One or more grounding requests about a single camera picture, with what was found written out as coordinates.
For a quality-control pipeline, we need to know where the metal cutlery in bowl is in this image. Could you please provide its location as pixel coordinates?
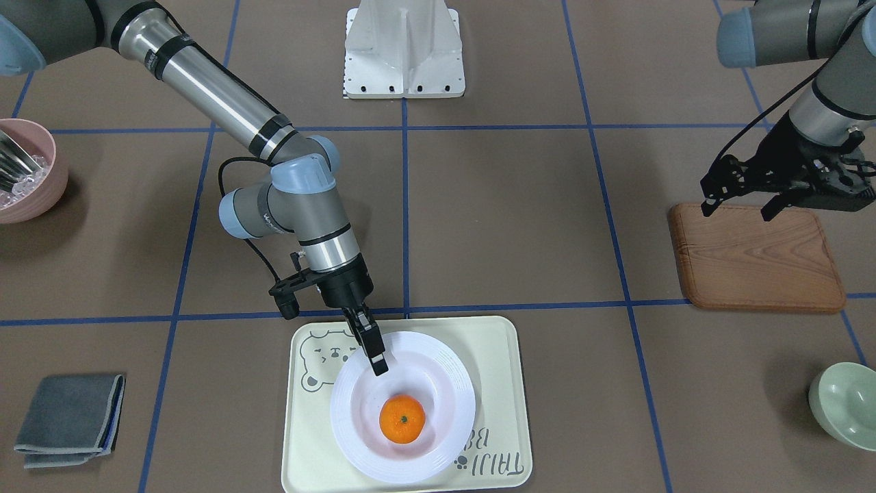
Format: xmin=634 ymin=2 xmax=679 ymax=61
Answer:
xmin=1 ymin=130 xmax=45 ymax=194

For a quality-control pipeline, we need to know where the green ceramic bowl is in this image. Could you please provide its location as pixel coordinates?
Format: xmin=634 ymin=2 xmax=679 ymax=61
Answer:
xmin=808 ymin=362 xmax=875 ymax=452

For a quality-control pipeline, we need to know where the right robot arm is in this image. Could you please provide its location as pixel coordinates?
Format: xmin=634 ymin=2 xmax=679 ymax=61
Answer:
xmin=2 ymin=1 xmax=388 ymax=375

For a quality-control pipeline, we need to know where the orange mandarin fruit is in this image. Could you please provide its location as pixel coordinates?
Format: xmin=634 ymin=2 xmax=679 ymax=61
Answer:
xmin=378 ymin=395 xmax=426 ymax=445

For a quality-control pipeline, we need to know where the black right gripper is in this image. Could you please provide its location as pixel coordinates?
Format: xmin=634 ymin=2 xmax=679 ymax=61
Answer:
xmin=317 ymin=255 xmax=388 ymax=377

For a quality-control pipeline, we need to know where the pink bowl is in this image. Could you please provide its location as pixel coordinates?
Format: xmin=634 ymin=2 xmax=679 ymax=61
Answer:
xmin=1 ymin=118 xmax=69 ymax=225

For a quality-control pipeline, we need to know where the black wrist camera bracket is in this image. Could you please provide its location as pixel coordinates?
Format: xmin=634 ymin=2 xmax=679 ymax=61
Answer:
xmin=268 ymin=250 xmax=320 ymax=320

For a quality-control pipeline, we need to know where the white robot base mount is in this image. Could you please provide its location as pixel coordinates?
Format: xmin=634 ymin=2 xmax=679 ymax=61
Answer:
xmin=342 ymin=1 xmax=466 ymax=99

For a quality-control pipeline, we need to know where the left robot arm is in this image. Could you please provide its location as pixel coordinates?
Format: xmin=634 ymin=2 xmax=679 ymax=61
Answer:
xmin=700 ymin=1 xmax=875 ymax=221

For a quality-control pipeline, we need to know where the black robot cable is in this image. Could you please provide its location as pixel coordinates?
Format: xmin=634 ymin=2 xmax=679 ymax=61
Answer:
xmin=218 ymin=156 xmax=283 ymax=283

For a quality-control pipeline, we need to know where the folded grey cloth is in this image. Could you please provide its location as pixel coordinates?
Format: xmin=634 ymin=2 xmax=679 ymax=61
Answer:
xmin=14 ymin=372 xmax=127 ymax=469

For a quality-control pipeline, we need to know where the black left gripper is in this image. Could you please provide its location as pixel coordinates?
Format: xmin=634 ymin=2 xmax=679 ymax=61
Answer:
xmin=700 ymin=115 xmax=874 ymax=222

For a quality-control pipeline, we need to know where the cream bear print tray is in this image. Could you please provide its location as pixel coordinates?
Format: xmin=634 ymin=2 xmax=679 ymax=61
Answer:
xmin=281 ymin=316 xmax=534 ymax=492

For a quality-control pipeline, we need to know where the white round plate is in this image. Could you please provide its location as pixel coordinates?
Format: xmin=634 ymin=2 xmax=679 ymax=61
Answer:
xmin=329 ymin=331 xmax=476 ymax=485

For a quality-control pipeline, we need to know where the wooden cutting board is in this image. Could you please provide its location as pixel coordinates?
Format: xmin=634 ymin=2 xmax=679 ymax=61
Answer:
xmin=667 ymin=203 xmax=846 ymax=314

